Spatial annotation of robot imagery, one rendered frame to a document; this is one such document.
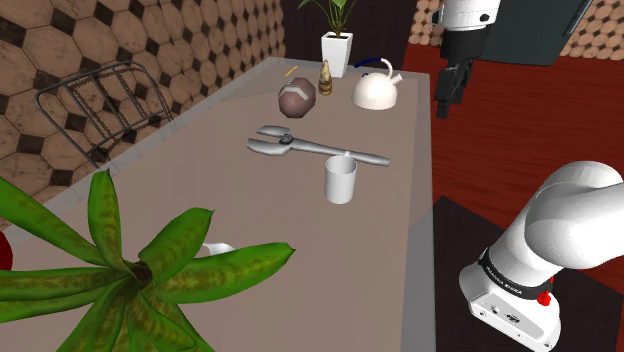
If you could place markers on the brown football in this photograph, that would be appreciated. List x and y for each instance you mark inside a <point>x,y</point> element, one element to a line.
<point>296,100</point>

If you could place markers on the large green leafy plant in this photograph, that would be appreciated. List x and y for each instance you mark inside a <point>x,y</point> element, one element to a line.
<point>146,292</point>

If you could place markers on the red round object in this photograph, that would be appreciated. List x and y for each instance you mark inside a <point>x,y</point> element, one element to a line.
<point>4,251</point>

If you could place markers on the orange pencil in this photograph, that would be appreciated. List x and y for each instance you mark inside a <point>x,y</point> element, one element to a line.
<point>291,71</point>

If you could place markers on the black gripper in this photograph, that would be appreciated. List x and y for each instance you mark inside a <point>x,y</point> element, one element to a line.
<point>462,45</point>

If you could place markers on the dark grey door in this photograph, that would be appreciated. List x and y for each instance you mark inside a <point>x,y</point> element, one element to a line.
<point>526,34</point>

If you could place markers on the plant in white square pot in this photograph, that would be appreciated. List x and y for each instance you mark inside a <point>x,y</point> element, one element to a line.
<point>336,51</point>

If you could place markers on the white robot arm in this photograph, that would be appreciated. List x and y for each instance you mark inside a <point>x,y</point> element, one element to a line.
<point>560,219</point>

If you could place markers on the dark robot stand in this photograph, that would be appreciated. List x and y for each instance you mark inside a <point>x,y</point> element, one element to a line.
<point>458,234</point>

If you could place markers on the golden cone figure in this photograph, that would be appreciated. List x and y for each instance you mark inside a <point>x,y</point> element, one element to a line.
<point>325,80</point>

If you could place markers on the white cup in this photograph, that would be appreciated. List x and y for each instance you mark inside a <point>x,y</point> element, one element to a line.
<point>340,185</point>

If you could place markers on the small white object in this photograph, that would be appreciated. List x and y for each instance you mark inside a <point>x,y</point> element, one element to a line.
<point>218,248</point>

